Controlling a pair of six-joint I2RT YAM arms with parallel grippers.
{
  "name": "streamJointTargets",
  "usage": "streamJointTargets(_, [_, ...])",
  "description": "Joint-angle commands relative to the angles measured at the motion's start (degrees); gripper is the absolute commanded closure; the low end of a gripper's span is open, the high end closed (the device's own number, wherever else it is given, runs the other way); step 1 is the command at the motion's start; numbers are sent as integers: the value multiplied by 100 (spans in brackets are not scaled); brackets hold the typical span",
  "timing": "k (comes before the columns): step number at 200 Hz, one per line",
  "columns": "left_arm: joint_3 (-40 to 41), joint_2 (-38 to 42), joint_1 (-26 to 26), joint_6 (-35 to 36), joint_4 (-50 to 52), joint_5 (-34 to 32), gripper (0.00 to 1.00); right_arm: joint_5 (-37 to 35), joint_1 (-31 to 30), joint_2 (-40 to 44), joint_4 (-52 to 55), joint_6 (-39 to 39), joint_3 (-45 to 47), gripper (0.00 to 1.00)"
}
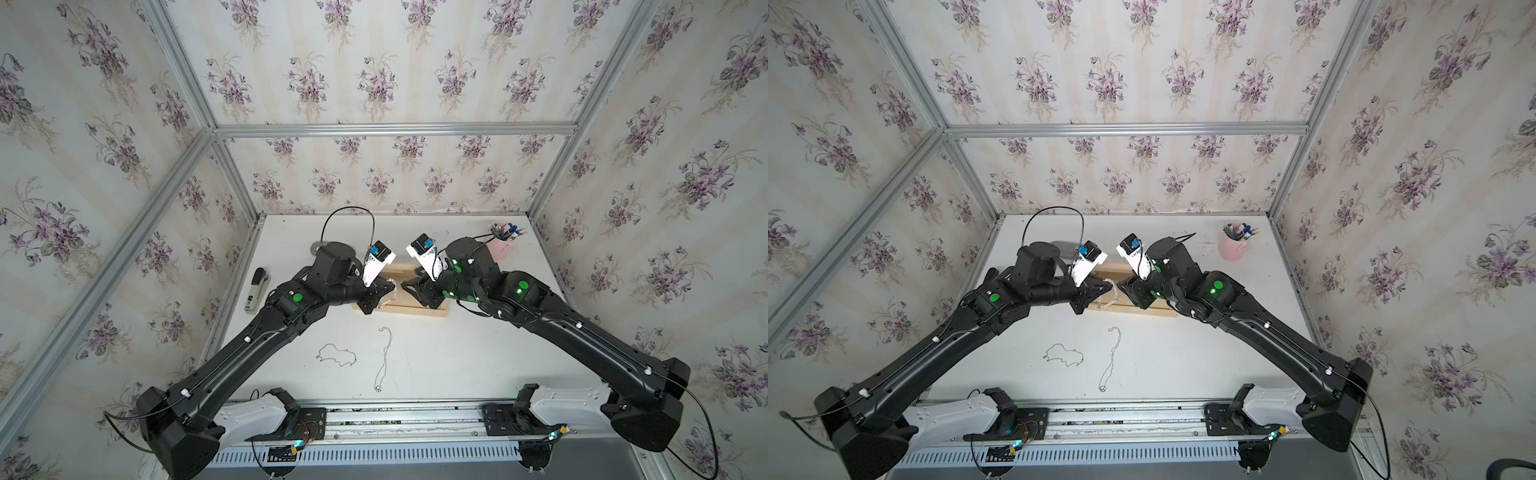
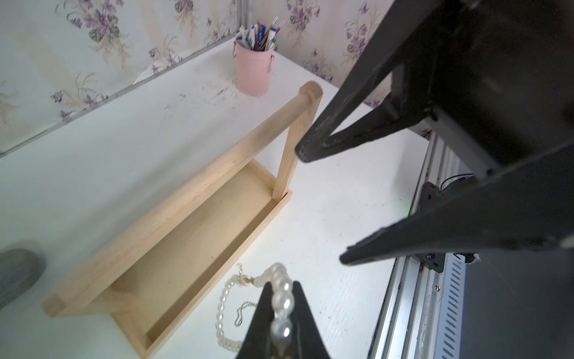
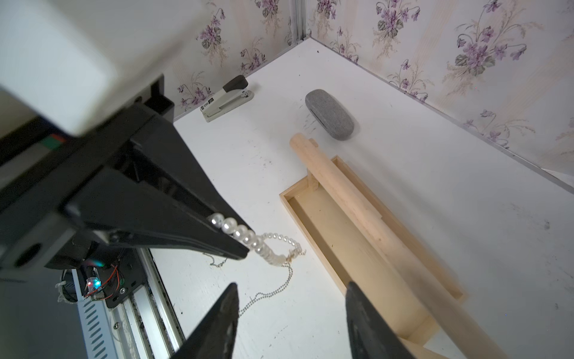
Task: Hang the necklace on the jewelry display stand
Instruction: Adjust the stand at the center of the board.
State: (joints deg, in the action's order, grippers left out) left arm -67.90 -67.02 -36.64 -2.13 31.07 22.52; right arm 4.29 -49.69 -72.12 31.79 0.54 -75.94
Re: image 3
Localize white black stapler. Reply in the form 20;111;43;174
200;75;254;123

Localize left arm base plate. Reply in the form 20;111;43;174
46;244;149;311

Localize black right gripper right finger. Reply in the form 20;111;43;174
345;281;414;359

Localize white pearl necklace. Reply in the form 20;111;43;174
207;212;306;268

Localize white vented cable duct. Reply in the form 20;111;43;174
72;269;119;359

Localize grey fabric glasses case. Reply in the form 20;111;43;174
305;89;355;141

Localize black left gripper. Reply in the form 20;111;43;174
1;76;249;283

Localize wooden jewelry display stand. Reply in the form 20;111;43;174
280;134;505;358

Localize aluminium mounting rail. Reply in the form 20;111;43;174
108;248;184;358

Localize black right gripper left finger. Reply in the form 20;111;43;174
171;283;239;359

